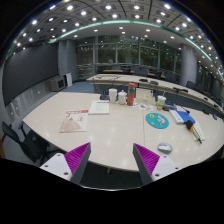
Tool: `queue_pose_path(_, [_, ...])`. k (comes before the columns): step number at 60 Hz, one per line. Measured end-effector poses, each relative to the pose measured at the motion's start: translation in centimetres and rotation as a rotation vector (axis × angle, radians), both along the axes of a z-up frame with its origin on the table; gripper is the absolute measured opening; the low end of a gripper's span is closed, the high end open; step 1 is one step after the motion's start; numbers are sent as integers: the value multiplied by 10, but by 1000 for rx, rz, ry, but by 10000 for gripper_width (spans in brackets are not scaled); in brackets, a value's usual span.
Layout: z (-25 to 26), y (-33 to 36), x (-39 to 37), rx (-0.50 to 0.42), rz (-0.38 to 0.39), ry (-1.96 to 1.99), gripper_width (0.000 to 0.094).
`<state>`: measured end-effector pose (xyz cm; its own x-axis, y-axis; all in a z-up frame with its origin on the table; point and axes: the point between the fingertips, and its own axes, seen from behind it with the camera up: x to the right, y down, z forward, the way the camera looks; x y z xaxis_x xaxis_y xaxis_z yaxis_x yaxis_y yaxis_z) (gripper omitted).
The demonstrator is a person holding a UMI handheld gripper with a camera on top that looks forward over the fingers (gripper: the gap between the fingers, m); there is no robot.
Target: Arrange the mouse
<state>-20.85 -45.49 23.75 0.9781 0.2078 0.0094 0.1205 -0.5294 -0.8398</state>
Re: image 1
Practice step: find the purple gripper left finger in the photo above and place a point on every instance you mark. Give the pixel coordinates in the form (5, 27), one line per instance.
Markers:
(69, 166)

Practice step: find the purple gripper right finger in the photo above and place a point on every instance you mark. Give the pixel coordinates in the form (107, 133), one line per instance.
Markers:
(151, 166)

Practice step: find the grey computer mouse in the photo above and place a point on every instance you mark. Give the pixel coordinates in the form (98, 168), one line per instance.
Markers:
(165, 148)

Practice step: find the round teal mouse pad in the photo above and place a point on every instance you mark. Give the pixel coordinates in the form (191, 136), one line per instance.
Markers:
(157, 120)

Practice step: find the black office chair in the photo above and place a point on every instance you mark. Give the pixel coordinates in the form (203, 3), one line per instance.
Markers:
(33, 146)

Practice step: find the red pink magazine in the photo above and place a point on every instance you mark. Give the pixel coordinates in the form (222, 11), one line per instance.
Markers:
(74, 121)

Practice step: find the white notepad under tool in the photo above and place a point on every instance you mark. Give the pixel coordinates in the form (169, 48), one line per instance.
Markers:
(199, 130)

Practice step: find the colourful sticker sheet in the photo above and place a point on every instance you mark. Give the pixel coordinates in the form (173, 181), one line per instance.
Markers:
(143, 106)

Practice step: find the white closed book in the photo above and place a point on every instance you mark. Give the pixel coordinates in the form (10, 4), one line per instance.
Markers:
(99, 107)

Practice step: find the green white drink cup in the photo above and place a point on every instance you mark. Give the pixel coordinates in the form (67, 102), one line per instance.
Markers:
(160, 102)

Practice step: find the white lidded jar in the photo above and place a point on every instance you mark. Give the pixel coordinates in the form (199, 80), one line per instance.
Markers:
(122, 97)

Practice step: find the dark desk phone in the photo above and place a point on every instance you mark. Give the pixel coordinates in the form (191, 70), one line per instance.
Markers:
(104, 95)

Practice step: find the red tall water bottle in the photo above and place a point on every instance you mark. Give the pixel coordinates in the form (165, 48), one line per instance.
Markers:
(131, 94)

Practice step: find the white paper cup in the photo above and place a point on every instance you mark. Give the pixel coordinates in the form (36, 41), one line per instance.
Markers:
(112, 95)

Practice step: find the yellow black handled tool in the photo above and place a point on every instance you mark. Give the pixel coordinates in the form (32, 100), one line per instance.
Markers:
(191, 128)

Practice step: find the grey box by wall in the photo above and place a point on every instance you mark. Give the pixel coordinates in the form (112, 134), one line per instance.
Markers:
(57, 84)

